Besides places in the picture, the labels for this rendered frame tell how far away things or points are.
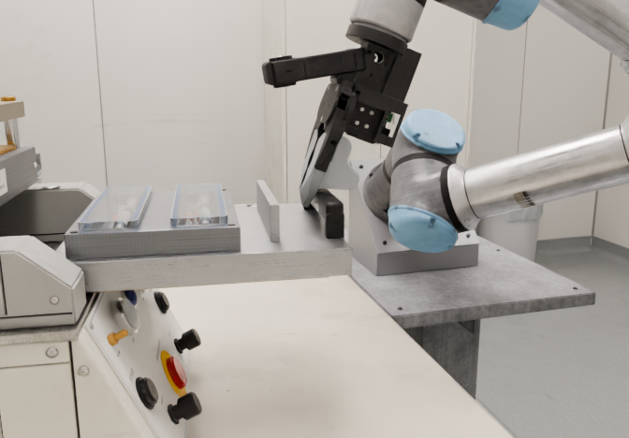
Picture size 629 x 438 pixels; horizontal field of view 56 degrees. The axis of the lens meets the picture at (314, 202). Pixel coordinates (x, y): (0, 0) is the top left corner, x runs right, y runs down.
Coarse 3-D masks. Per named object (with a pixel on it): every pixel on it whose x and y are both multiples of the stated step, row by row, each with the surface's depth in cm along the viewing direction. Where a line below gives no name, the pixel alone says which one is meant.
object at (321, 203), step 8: (320, 192) 68; (328, 192) 67; (312, 200) 70; (320, 200) 65; (328, 200) 63; (336, 200) 63; (304, 208) 76; (312, 208) 76; (320, 208) 65; (328, 208) 62; (336, 208) 62; (328, 216) 62; (336, 216) 62; (328, 224) 62; (336, 224) 63; (328, 232) 63; (336, 232) 63
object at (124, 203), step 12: (108, 192) 70; (120, 192) 70; (132, 192) 70; (144, 192) 70; (96, 204) 64; (108, 204) 64; (120, 204) 64; (132, 204) 64; (84, 216) 58; (96, 216) 58; (108, 216) 58; (120, 216) 58; (132, 216) 58
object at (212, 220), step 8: (224, 200) 66; (216, 216) 65; (224, 216) 58; (176, 224) 58; (184, 224) 58; (192, 224) 58; (200, 224) 58; (208, 224) 58; (216, 224) 58; (224, 224) 59
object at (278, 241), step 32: (256, 192) 75; (256, 224) 69; (288, 224) 69; (320, 224) 69; (64, 256) 57; (128, 256) 57; (160, 256) 57; (192, 256) 57; (224, 256) 57; (256, 256) 58; (288, 256) 59; (320, 256) 59; (96, 288) 56; (128, 288) 56
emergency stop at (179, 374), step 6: (168, 360) 70; (174, 360) 70; (168, 366) 69; (174, 366) 69; (180, 366) 71; (174, 372) 69; (180, 372) 70; (174, 378) 69; (180, 378) 69; (186, 378) 72; (180, 384) 69
